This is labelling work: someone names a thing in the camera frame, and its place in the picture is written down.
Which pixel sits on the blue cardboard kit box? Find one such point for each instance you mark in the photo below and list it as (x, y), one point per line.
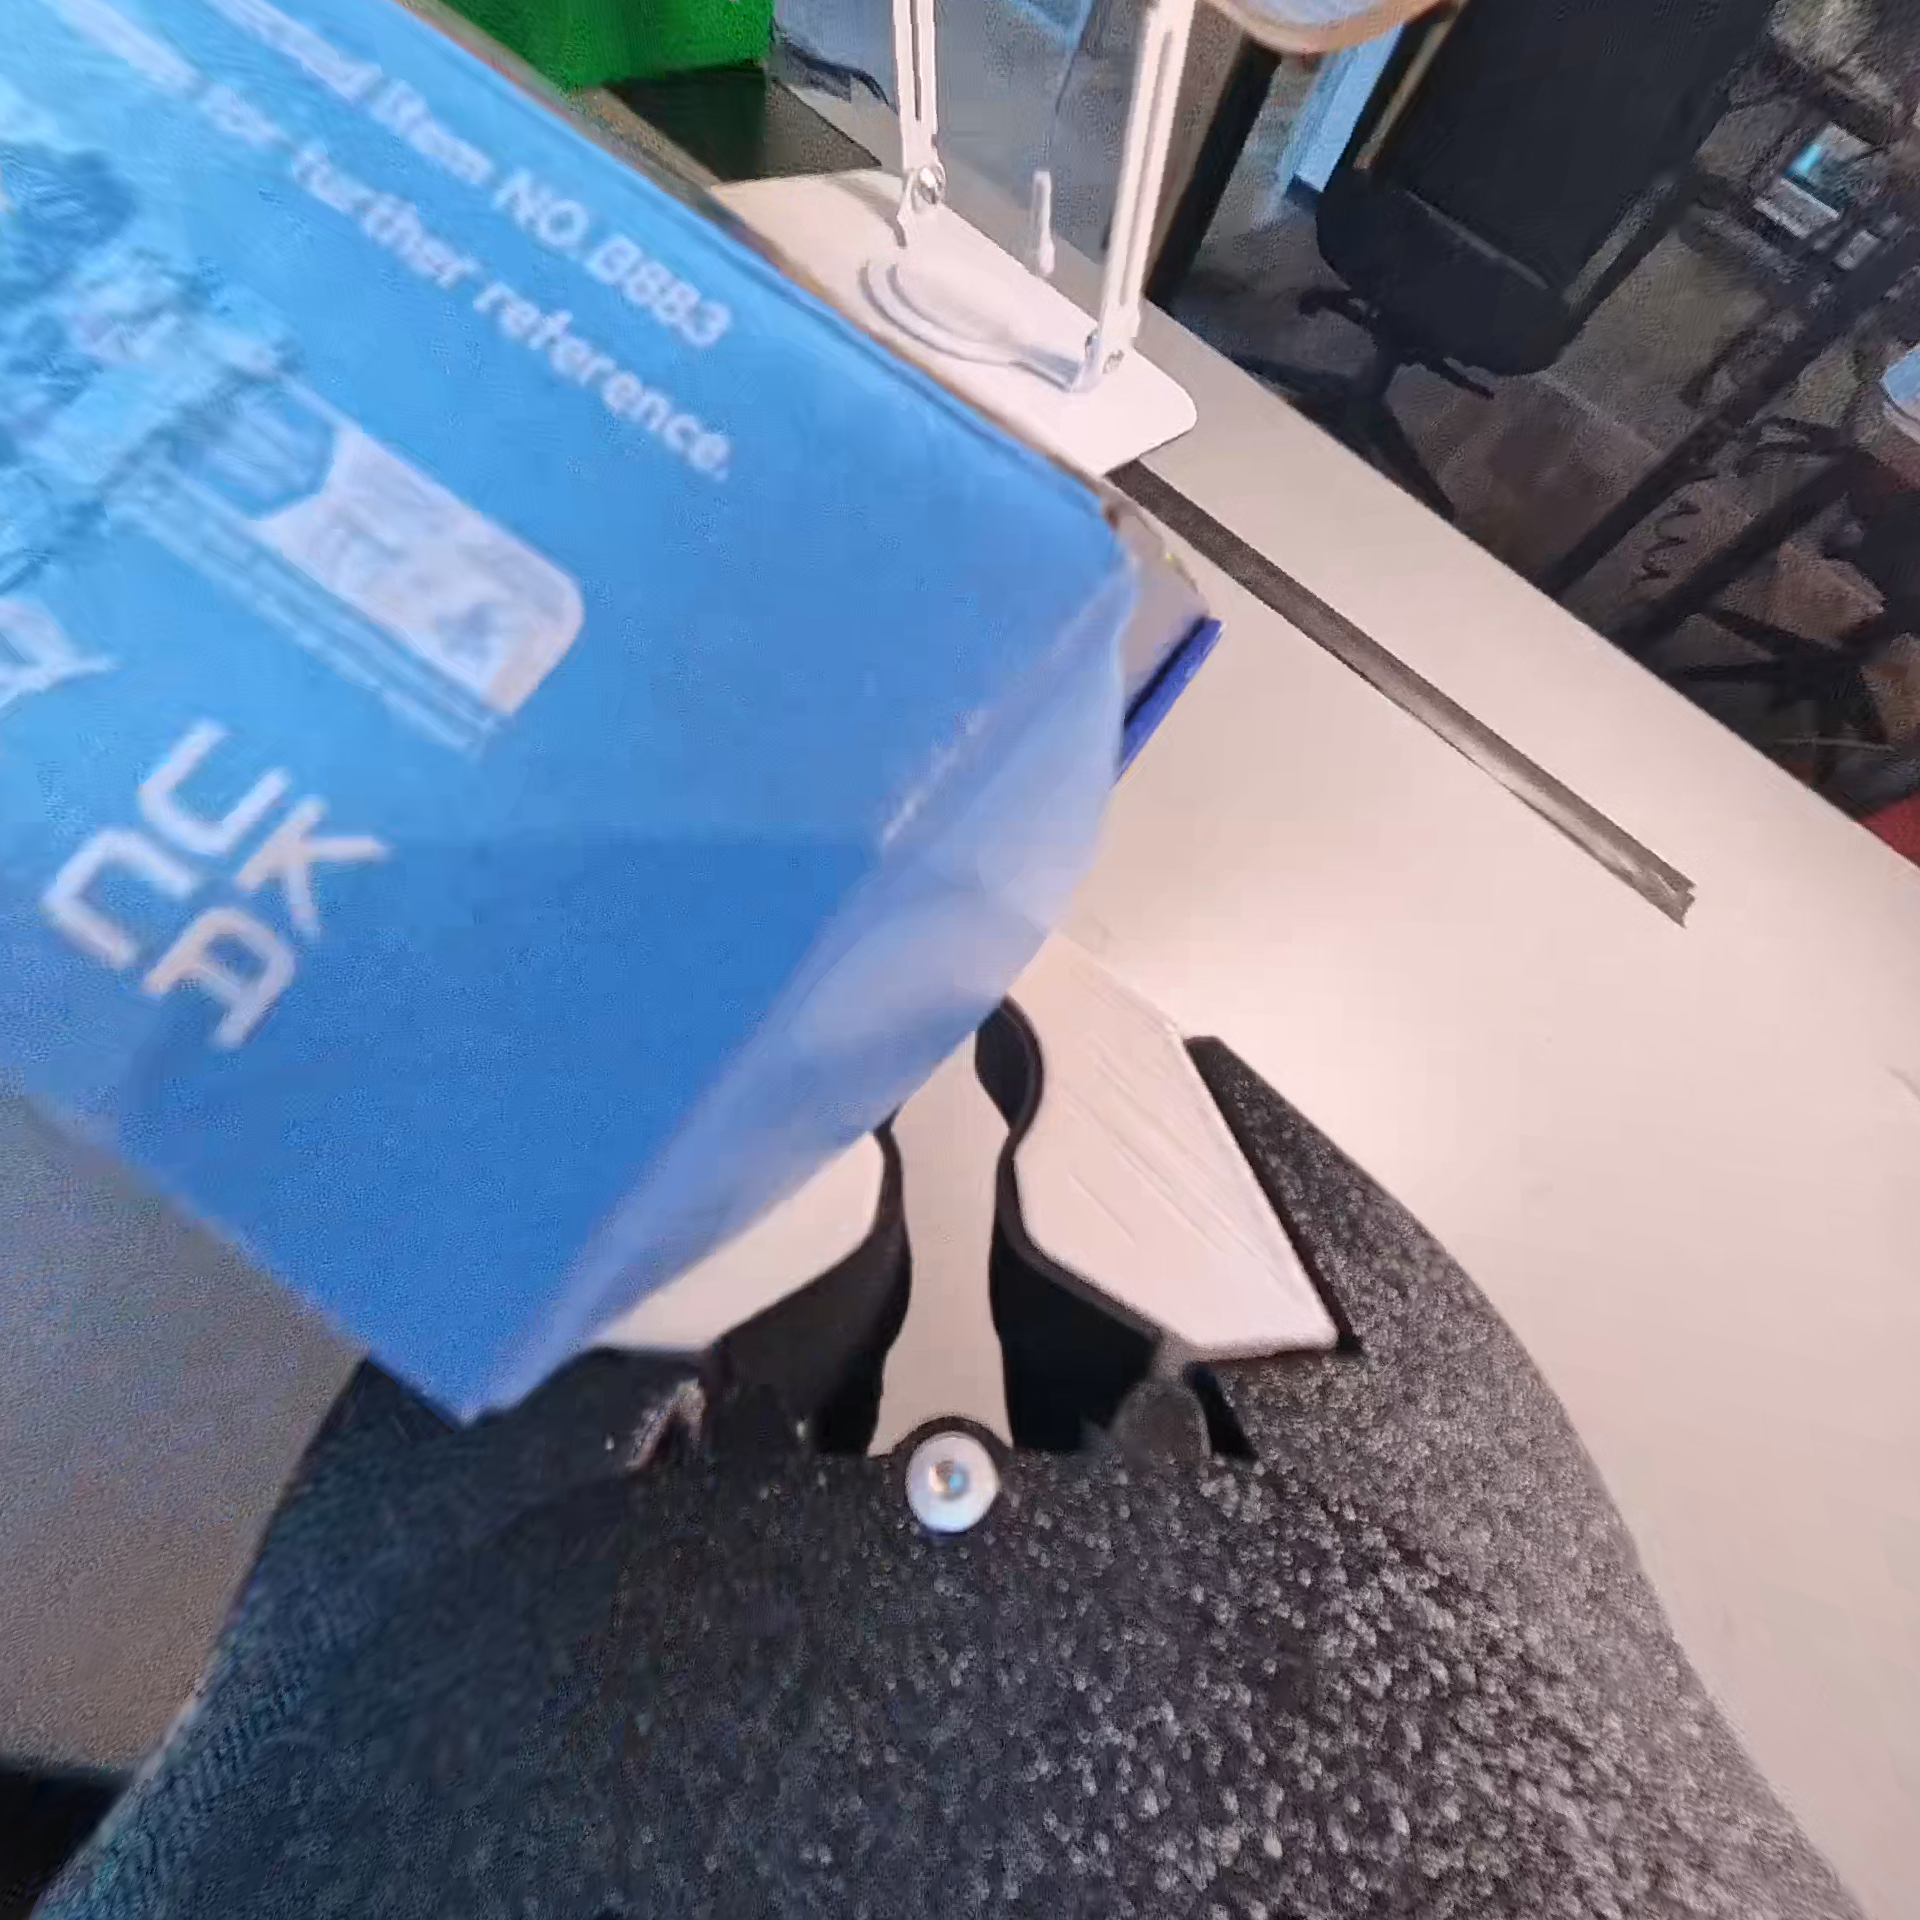
(525, 675)

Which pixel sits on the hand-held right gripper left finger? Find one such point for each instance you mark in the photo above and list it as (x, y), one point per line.
(780, 1244)

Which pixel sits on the white document stand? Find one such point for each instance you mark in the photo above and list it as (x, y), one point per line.
(1035, 331)

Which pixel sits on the green storage bin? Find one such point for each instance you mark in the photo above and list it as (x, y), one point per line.
(631, 38)

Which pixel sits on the black office chair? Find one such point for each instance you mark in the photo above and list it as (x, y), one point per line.
(1515, 210)

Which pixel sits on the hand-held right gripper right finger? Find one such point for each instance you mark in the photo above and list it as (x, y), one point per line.
(1170, 1200)

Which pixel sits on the grey desk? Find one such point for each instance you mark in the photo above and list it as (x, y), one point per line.
(1500, 974)

